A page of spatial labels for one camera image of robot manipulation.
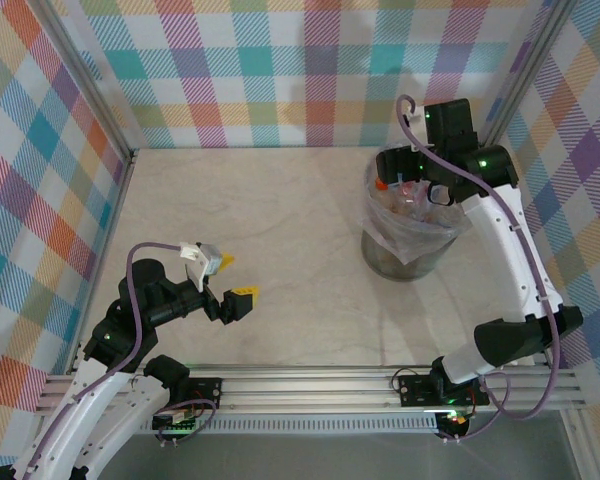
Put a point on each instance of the orange cap orange label bottle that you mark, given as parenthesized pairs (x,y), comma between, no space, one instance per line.
(380,184)

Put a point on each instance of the aluminium corner post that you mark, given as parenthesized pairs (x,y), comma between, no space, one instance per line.
(580,450)

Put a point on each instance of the plaid cloth backdrop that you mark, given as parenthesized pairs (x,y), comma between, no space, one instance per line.
(280,75)

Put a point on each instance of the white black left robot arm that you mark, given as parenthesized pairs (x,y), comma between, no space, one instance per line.
(80,415)

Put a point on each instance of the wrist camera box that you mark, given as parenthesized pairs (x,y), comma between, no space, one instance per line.
(211,260)
(416,116)

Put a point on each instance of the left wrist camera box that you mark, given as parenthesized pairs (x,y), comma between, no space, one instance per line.
(211,260)

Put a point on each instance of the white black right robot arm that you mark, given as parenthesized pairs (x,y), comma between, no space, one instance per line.
(510,260)

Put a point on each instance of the long aluminium base rail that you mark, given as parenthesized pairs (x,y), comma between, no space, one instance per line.
(305,390)

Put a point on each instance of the grey metal sheet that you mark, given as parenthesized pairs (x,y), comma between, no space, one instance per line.
(305,460)

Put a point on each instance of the aluminium side rail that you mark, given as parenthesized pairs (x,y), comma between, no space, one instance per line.
(111,225)

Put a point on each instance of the clear plastic bin liner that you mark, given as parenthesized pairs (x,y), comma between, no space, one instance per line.
(410,235)

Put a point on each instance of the aluminium frame post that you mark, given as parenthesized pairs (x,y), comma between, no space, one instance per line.
(92,85)
(532,55)

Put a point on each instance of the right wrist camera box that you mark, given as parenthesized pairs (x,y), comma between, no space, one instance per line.
(416,116)

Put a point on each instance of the small circuit board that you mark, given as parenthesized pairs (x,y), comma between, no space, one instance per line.
(180,425)
(455,420)

